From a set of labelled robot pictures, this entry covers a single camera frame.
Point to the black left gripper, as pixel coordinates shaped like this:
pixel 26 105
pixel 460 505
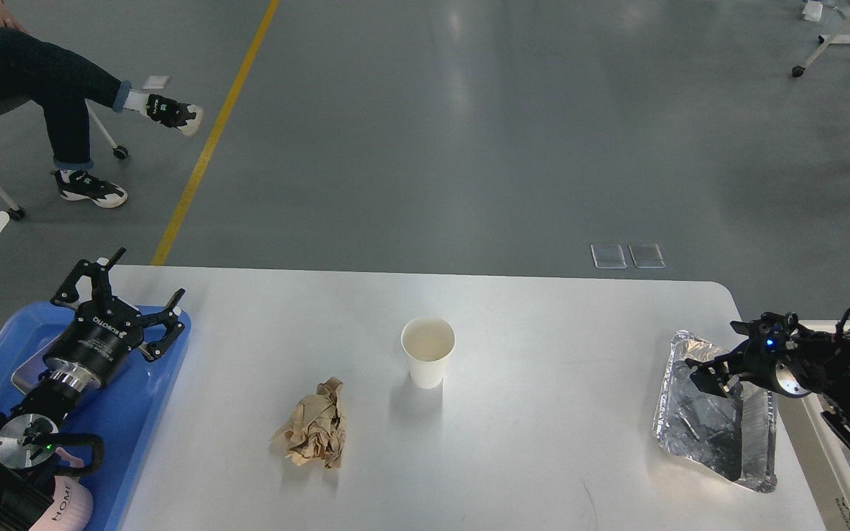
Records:
pixel 97 343

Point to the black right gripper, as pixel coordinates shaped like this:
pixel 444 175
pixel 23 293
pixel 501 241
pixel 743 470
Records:
pixel 764 359

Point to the aluminium foil tray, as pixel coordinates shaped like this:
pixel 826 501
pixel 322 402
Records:
pixel 733 436

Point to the pink ribbed mug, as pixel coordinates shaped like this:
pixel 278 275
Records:
pixel 71 502

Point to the white paper cup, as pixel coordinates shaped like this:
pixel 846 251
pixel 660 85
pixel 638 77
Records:
pixel 428 343

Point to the stainless steel rectangular tray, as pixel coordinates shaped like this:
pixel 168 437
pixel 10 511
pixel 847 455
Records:
pixel 37 367

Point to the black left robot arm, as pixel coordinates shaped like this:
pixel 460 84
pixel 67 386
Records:
pixel 32 428

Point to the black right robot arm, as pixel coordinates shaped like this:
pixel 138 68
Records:
pixel 822 364

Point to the blue plastic tray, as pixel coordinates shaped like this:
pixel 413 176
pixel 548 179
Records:
pixel 124 414

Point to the clear floor plate right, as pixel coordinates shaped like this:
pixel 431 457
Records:
pixel 647 256

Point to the clear floor plate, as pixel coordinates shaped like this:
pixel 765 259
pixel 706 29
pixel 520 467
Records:
pixel 608 256
pixel 647 256

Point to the clear floor plate left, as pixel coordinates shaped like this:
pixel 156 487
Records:
pixel 608 256

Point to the white plastic bin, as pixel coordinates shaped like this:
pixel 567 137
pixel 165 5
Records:
pixel 824 459

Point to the crumpled brown paper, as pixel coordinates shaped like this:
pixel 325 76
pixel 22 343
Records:
pixel 315 429

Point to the seated person in jeans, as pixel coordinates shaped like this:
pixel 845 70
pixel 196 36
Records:
pixel 62 83

